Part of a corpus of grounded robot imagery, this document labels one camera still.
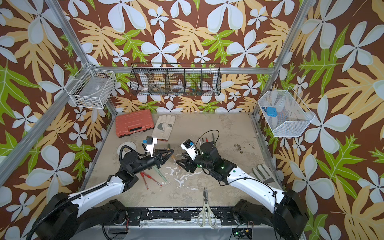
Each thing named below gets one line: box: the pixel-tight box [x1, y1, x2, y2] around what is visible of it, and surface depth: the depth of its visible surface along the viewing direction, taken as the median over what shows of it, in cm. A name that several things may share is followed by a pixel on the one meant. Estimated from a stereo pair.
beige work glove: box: [151, 114, 176, 141], surface depth 113 cm
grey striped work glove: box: [249, 156, 285, 190], surface depth 95 cm
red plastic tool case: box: [115, 109, 154, 138], surface depth 110 cm
